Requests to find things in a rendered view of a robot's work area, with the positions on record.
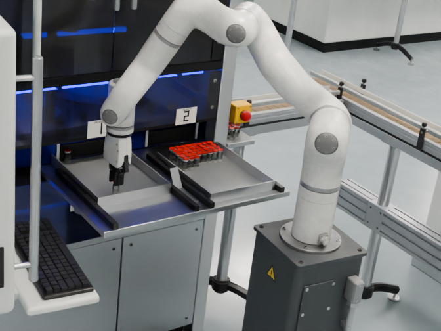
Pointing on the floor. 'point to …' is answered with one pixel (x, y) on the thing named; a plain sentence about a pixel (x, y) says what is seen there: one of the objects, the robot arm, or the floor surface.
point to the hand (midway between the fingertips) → (116, 176)
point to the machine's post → (216, 130)
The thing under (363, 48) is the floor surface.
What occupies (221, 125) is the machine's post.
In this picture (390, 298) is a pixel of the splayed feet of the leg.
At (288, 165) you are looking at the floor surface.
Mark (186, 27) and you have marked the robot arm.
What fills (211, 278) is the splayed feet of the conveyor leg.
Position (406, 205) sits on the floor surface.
